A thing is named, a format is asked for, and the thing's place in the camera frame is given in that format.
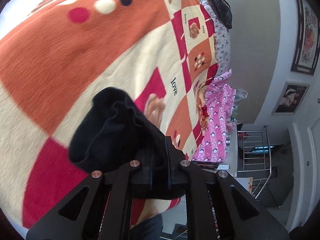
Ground black pants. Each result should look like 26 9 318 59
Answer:
69 87 184 200

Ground metal stair railing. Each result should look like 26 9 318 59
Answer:
236 125 278 207

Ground pink penguin quilt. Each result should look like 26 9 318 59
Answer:
192 69 236 163

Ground framed wedding photo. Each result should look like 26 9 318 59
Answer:
272 81 310 115

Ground red orange love blanket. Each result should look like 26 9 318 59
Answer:
1 0 217 228

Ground framed flower painting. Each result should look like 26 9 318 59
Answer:
291 0 319 76

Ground white floral bedsheet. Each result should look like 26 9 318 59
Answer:
199 0 231 76

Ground black jacket on bed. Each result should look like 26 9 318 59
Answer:
192 0 233 30

